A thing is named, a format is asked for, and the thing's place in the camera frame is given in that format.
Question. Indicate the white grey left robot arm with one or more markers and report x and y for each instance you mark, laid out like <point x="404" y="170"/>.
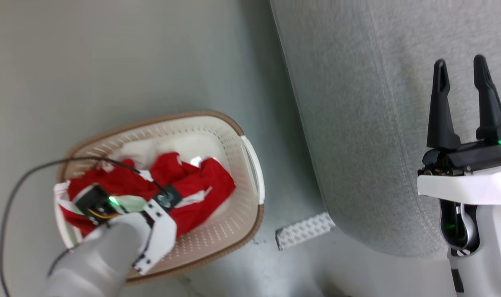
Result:
<point x="98" y="260"/>

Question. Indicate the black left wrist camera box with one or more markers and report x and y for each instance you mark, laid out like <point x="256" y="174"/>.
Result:
<point x="170" y="198"/>

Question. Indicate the grey fabric sofa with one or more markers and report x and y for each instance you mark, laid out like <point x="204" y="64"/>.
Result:
<point x="358" y="123"/>

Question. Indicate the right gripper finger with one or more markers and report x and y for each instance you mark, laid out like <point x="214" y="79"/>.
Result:
<point x="490" y="115"/>
<point x="441" y="123"/>

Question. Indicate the red garment white trim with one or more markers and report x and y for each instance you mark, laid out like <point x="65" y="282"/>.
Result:
<point x="192" y="181"/>

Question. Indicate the cream laundry basket brown rim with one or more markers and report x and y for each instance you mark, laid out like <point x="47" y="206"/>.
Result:
<point x="230" y="235"/>

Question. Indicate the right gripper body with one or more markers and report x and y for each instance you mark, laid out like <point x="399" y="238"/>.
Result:
<point x="473" y="183"/>

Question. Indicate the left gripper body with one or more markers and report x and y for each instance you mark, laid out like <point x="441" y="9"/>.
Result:
<point x="161" y="235"/>

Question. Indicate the patterned white floor tape strip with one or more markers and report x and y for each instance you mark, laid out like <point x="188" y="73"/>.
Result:
<point x="304" y="231"/>

